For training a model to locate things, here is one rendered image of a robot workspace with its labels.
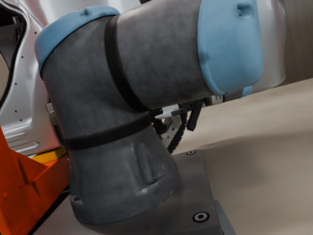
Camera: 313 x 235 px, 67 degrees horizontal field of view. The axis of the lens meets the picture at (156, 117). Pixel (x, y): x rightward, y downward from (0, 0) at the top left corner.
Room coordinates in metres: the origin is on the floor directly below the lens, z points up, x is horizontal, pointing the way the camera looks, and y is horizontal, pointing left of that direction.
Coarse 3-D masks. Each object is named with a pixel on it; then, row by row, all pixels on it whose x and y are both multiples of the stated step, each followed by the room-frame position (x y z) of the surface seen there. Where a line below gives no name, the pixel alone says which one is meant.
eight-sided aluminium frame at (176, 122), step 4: (172, 116) 1.07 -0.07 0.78; (176, 116) 1.07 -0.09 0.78; (172, 120) 1.07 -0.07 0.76; (176, 120) 1.06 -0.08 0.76; (180, 120) 1.07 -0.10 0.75; (172, 124) 1.07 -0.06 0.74; (176, 124) 1.06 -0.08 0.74; (180, 124) 1.07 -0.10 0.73; (168, 128) 1.08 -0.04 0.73; (172, 128) 1.12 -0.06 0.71; (176, 128) 1.07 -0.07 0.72; (168, 132) 1.07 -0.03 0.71; (172, 132) 1.07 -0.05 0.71; (168, 136) 1.12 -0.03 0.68; (172, 136) 1.07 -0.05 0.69; (164, 140) 1.07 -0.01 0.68; (168, 140) 1.07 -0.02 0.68; (164, 144) 1.07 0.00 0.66; (168, 144) 1.07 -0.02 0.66
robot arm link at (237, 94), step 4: (244, 88) 0.82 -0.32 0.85; (248, 88) 0.82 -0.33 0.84; (232, 92) 0.82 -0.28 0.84; (236, 92) 0.82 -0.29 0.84; (240, 92) 0.82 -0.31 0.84; (244, 92) 0.82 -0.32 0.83; (248, 92) 0.83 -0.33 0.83; (224, 96) 0.82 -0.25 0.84; (228, 96) 0.82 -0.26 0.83; (232, 96) 0.82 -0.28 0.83; (236, 96) 0.83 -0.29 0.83; (240, 96) 0.83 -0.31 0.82; (244, 96) 0.84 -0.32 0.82; (224, 100) 0.83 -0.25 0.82; (228, 100) 0.84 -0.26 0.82
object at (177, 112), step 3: (180, 108) 0.82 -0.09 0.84; (183, 108) 0.81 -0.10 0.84; (186, 108) 0.82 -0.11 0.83; (189, 108) 0.82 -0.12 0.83; (174, 111) 0.80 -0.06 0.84; (177, 111) 0.80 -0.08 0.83; (180, 111) 0.80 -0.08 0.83; (183, 111) 0.80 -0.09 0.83; (186, 111) 0.81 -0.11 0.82; (171, 114) 0.80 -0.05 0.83; (174, 114) 0.80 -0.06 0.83; (177, 114) 0.80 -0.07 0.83
